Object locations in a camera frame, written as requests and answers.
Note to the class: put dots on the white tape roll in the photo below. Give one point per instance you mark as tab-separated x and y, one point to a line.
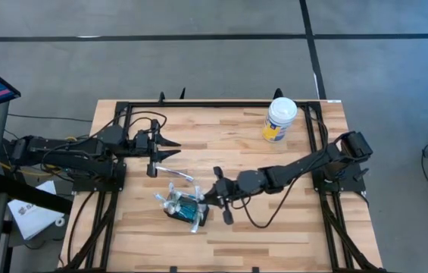
60	221

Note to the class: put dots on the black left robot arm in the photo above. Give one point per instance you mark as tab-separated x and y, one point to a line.
66	151

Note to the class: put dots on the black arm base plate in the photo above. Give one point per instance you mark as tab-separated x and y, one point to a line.
350	182
96	186

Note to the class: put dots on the white paper booklet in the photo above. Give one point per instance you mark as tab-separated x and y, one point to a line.
32	220

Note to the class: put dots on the black aluminium table frame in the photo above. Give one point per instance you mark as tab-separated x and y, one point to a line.
217	104

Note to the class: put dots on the Lysol wipes canister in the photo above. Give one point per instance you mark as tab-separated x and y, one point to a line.
280	119

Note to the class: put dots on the black support beam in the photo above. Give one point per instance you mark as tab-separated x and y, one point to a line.
32	193

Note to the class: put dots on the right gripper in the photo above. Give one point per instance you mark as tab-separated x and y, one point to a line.
224	189

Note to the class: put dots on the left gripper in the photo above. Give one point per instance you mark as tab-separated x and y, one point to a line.
143	144

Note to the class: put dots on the blue white toothbrush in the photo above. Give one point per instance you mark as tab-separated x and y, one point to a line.
177	195
175	172

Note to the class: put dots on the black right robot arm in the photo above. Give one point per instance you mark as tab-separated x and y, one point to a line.
300	167

